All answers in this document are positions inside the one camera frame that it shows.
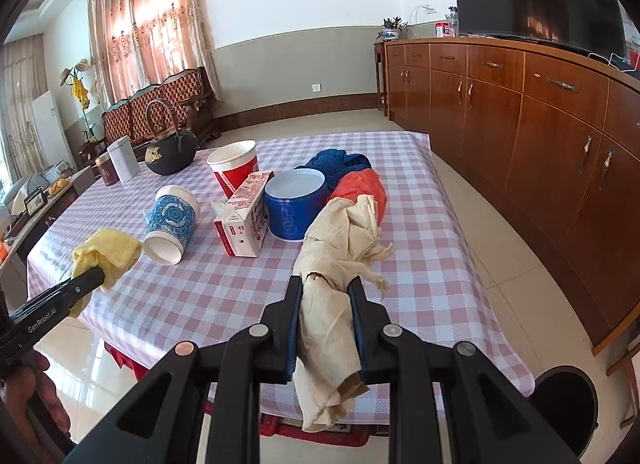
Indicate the white board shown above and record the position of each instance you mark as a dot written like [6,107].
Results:
[50,129]

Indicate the red and white milk carton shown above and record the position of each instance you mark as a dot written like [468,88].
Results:
[245,224]

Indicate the glass vase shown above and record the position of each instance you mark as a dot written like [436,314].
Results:
[452,24]

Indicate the white tea tin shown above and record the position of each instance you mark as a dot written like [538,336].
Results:
[122,161]

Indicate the black cast iron teapot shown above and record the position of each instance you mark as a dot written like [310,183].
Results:
[172,154]

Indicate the black trash bin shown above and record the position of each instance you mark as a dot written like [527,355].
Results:
[560,409]

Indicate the red paper cup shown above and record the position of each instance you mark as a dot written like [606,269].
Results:
[237,174]

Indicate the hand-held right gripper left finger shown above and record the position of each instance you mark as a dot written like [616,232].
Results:
[295,329]

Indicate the potted plant in porcelain pot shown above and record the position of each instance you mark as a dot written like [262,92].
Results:
[390,34]

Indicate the wooden sofa with patterned cushions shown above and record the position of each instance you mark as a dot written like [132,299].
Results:
[165,94]

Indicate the plate of oranges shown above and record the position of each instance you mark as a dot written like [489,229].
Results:
[59,185]

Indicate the person's left hand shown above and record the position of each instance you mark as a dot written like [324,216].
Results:
[47,394]

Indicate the beige sheer curtain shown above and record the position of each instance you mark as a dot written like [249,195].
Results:
[20,94]

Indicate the small wooden side table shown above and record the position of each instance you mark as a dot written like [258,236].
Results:
[378,74]

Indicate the yellow cloth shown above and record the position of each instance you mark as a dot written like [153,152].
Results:
[115,249]

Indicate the beige cloth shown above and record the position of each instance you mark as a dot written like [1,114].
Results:
[325,254]

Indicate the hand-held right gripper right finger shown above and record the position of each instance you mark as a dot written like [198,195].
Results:
[357,329]

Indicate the maroon tea tin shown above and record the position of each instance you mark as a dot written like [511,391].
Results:
[106,171]

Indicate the wall socket with charger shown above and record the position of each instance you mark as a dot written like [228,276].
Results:
[428,9]

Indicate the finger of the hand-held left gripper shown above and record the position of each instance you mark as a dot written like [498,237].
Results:
[87,283]

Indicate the wooden chair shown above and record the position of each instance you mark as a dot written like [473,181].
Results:
[625,369]

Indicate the blue round tub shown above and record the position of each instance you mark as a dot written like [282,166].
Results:
[290,214]

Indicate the low wooden cabinet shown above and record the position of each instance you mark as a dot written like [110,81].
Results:
[45,219]

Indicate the pink checkered tablecloth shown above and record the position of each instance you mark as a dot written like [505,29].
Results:
[200,284]

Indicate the pink embroidered curtain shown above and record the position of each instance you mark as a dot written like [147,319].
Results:
[150,19]

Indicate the blue patterned paper cup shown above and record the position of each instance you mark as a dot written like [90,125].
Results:
[170,219]

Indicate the blue knitted cloth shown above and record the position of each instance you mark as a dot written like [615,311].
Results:
[330,164]

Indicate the yellow flower floor lamp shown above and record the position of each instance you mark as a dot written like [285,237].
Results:
[79,89]

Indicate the orange cloth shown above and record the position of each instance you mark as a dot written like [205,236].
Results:
[362,189]

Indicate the long wooden sideboard cabinet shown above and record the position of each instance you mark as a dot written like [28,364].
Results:
[525,119]

